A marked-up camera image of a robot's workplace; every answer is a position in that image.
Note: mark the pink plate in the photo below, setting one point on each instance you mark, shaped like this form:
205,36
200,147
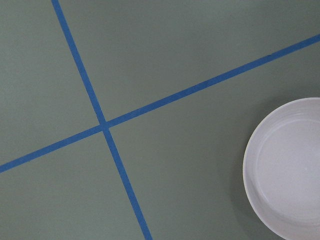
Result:
281,170

